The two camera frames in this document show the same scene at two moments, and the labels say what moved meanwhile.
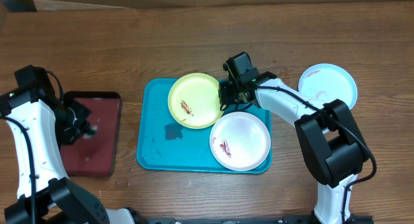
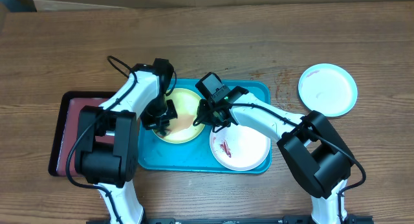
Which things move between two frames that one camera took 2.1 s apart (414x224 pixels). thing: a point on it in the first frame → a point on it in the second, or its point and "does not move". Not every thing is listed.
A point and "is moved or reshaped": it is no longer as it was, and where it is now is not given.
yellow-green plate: [194, 101] is moved or reshaped
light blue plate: [325, 82] does not move
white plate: [239, 141] does not move
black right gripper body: [233, 93] → [214, 117]
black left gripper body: [71, 119] → [158, 112]
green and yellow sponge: [89, 136] is moved or reshaped
